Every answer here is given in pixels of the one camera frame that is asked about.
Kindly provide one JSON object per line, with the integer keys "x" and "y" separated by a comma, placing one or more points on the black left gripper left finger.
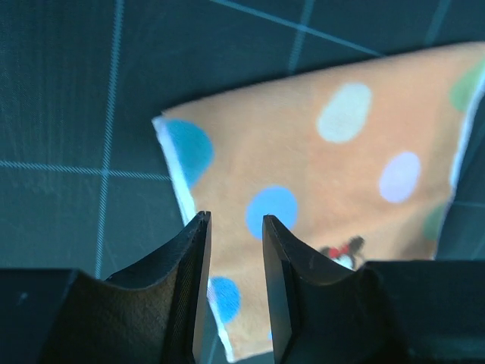
{"x": 152, "y": 311}

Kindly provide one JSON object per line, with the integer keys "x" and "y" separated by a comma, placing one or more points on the orange towel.
{"x": 359, "y": 161}

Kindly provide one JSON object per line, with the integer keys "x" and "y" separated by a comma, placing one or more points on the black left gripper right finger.
{"x": 383, "y": 312}

